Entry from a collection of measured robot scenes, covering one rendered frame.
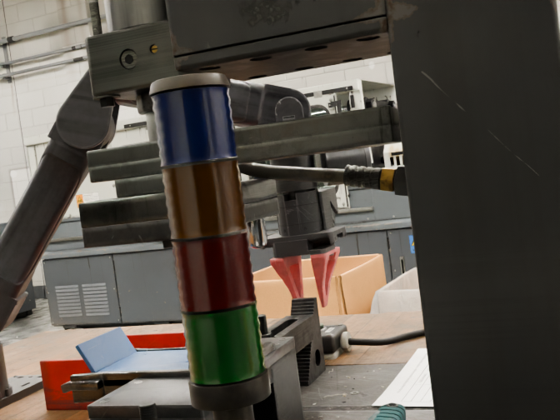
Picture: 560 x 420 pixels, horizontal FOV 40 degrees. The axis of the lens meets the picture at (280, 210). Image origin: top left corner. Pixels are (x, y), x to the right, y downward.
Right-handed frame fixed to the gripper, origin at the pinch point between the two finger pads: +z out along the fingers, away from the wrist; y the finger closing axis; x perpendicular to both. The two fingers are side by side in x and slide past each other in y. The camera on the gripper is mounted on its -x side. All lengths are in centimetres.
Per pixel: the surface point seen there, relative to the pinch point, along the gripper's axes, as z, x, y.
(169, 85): -22, 63, -17
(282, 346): -1.4, 29.4, -7.1
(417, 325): 7.1, -13.5, -10.6
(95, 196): -19, -432, 328
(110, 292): 59, -429, 326
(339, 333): 4.4, 0.6, -3.3
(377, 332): 7.1, -10.0, -5.5
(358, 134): -19.3, 40.0, -19.9
